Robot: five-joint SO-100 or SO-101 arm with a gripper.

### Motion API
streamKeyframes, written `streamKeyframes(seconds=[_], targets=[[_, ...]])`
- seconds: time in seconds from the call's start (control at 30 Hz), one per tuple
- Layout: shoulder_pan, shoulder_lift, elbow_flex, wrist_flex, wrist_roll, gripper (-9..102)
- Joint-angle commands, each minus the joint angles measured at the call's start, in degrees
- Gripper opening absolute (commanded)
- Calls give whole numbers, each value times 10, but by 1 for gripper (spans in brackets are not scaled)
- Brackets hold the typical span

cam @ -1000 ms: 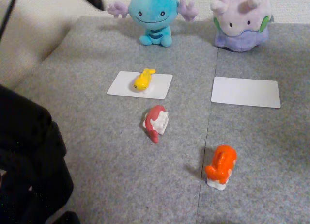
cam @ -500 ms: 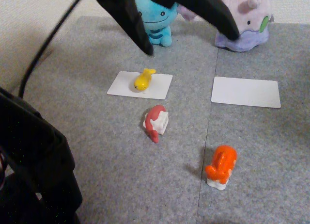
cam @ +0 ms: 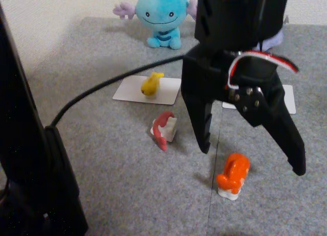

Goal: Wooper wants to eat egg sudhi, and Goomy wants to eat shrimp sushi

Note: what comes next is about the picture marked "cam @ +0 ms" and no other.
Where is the yellow egg sushi toy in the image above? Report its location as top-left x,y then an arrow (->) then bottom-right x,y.
141,72 -> 165,99

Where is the orange shrimp sushi toy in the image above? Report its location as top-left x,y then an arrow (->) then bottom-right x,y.
216,152 -> 251,201

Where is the red tuna sushi toy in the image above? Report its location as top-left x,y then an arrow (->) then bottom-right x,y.
148,110 -> 177,152

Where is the blue Wooper plush toy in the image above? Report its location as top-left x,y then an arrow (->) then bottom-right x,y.
112,0 -> 199,50

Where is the pink Goomy plush toy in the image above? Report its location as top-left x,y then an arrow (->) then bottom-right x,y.
263,15 -> 290,50

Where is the white rectangular card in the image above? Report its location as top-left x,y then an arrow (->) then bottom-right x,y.
112,75 -> 182,105
222,84 -> 296,115

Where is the grey carpet tile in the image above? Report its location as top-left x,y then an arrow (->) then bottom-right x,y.
28,16 -> 232,236
206,22 -> 327,236

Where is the red white black servo wire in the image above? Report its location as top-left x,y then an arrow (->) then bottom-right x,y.
226,50 -> 299,90

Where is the black round cable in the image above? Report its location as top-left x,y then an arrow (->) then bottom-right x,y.
50,54 -> 184,128

